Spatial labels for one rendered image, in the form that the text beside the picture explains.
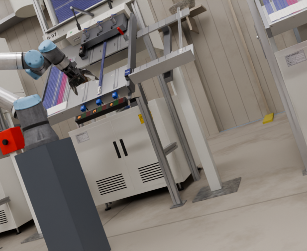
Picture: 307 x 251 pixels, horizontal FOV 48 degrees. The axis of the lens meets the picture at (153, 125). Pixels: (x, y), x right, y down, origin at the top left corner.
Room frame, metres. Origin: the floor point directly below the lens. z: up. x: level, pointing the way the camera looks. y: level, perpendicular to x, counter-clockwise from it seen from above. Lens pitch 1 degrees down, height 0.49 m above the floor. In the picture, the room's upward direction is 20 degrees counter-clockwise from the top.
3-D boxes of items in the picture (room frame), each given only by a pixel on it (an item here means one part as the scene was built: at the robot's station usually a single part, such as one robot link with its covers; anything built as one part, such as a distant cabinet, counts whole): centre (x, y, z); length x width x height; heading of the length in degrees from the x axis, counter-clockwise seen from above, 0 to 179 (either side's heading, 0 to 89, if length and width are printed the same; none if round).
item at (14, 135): (2.44, 0.98, 0.39); 0.24 x 0.24 x 0.78; 69
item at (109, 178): (2.61, 0.15, 0.31); 0.70 x 0.65 x 0.62; 69
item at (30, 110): (1.52, 0.49, 0.72); 0.13 x 0.12 x 0.14; 13
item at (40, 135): (1.52, 0.49, 0.60); 0.15 x 0.15 x 0.10
